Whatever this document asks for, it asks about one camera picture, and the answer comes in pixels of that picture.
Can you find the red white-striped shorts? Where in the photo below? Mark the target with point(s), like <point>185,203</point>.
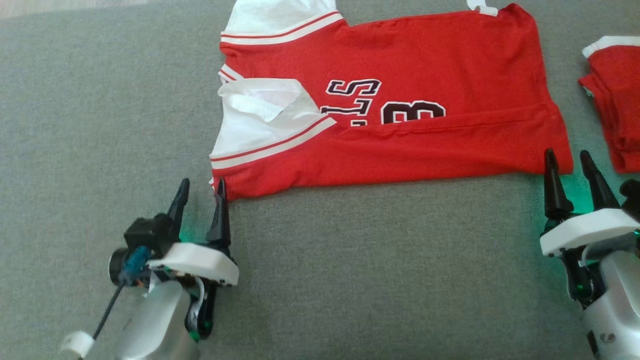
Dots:
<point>620,100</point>

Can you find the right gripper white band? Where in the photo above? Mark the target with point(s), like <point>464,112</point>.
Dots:
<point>585,232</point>

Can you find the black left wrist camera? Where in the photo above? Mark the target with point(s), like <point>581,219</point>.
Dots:
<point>147,235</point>

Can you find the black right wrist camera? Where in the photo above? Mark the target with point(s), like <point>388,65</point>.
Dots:
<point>631,200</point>

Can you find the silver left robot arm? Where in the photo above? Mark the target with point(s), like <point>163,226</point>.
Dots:
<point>155,325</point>

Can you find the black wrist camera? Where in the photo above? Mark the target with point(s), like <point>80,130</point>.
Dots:
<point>631,200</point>
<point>147,235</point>

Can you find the red basketball jersey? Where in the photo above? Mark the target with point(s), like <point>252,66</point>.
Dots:
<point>425,150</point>

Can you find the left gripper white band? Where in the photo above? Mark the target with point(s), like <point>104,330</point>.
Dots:
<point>200,262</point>

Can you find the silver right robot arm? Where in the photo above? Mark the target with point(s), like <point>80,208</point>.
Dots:
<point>617,310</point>

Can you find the grey fabric sofa seat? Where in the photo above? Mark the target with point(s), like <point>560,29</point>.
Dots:
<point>350,275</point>

